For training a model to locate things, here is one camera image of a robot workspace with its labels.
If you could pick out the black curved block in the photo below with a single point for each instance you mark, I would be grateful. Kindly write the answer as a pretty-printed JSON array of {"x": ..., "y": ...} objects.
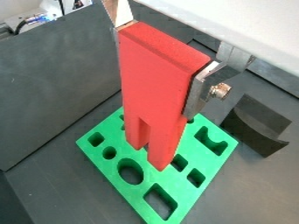
[{"x": 257, "y": 125}]

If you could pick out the green shape-sorter board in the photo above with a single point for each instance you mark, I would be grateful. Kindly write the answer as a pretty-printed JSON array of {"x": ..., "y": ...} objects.
[{"x": 162, "y": 195}]

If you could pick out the grey device with cable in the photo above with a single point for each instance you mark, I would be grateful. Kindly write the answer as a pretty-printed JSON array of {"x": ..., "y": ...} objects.
[{"x": 21, "y": 15}]

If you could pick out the red double-square block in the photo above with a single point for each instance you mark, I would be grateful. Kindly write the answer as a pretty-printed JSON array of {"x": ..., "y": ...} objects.
[{"x": 158, "y": 65}]

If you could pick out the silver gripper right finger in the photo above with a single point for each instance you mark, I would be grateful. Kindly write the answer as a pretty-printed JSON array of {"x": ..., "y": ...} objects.
[{"x": 208, "y": 83}]

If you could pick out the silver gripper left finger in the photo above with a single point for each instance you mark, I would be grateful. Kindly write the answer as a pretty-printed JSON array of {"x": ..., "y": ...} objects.
[{"x": 120, "y": 13}]

